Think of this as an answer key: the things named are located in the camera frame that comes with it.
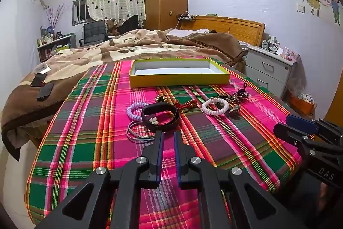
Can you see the wooden headboard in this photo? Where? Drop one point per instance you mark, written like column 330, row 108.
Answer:
column 241, row 27

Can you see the grey nightstand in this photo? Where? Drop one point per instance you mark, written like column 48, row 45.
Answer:
column 268, row 68

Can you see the orange storage box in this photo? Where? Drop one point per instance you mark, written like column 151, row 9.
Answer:
column 301, row 107

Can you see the cluttered white shelf desk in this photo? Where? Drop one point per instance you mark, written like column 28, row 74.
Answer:
column 53, row 45

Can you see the pink green plaid cloth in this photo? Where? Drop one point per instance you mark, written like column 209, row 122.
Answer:
column 93, row 124

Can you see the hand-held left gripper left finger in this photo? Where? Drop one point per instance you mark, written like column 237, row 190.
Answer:
column 160, row 155

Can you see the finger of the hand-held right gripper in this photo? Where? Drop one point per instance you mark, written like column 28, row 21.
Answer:
column 300, row 121
column 289, row 133

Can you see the purple dried branches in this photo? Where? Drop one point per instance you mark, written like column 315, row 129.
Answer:
column 55, row 17

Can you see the power strip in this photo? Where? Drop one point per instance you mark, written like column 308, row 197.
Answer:
column 187, row 17

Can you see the black wristband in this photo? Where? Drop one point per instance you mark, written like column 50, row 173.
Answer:
column 146, row 112

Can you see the black eyeglasses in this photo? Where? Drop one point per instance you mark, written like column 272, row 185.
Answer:
column 269, row 45

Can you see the yellow cardboard box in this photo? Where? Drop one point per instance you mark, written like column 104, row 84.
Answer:
column 179, row 80

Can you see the orange door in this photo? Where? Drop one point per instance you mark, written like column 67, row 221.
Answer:
column 336, row 94

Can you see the brown printed blanket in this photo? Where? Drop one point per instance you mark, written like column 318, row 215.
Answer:
column 80, row 57

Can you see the black bag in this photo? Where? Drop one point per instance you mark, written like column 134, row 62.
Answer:
column 131, row 23

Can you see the window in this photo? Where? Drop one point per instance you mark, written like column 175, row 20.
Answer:
column 79, row 10

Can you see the white card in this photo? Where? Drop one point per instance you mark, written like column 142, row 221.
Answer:
column 43, row 68

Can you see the brown teddy bear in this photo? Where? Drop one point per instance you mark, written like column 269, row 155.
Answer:
column 111, row 27

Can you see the black office chair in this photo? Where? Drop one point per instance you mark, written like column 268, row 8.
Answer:
column 93, row 30

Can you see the white wall socket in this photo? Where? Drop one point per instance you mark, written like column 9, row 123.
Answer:
column 301, row 8

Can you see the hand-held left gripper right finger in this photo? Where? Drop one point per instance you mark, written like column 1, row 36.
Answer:
column 176, row 159

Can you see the pink floral box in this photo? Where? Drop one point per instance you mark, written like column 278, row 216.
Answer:
column 289, row 54

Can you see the white pillow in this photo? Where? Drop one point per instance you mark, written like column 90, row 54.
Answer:
column 185, row 32

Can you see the black phone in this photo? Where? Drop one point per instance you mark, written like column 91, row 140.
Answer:
column 38, row 80

